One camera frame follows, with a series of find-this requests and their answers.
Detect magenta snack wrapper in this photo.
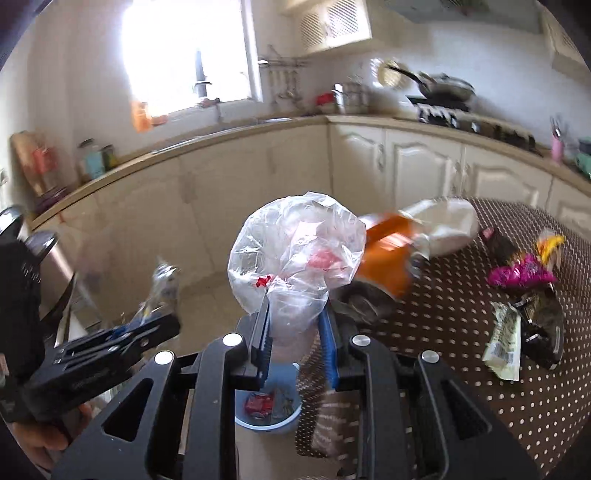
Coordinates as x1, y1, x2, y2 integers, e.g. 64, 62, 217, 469
488, 254, 556, 290

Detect cream base cabinets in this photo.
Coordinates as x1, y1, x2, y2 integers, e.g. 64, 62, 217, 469
27, 115, 591, 333

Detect wok pan on stove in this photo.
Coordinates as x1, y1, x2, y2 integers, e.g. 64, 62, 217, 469
387, 65, 475, 102

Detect steel pot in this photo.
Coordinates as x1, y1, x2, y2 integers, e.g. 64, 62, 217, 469
332, 81, 370, 115

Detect cream wall cabinet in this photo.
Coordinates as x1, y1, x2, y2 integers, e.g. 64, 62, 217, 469
280, 0, 376, 56

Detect jars on counter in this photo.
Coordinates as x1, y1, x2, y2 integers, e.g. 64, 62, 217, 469
77, 138, 119, 183

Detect blue trash bucket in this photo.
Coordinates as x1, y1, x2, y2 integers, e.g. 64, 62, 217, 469
235, 363, 301, 434

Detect green white wrapper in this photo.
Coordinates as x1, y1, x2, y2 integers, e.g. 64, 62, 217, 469
483, 302, 522, 382

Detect clear plastic bag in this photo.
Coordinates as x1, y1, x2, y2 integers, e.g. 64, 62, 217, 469
228, 192, 367, 363

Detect gas stove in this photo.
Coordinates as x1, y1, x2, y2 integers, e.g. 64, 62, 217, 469
408, 96, 542, 156

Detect brown polka dot tablecloth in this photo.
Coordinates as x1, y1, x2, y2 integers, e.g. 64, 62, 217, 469
295, 199, 590, 479

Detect white paper bag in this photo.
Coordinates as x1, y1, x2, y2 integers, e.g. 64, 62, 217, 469
399, 198, 479, 259

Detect steel pedal bin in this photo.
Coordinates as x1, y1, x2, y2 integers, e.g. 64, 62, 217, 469
25, 230, 75, 338

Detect pink utensil holder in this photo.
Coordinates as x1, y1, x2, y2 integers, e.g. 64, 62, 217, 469
551, 135, 565, 164

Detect black gold snack bag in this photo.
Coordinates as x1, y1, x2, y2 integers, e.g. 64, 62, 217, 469
512, 285, 565, 371

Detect yellow red snack wrapper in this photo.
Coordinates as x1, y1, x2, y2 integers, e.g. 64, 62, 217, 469
536, 229, 566, 270

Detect orange snack wrapper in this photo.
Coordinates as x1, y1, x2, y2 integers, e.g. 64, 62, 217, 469
355, 213, 421, 299

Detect left hand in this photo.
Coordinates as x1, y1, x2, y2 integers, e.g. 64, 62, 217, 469
9, 402, 93, 471

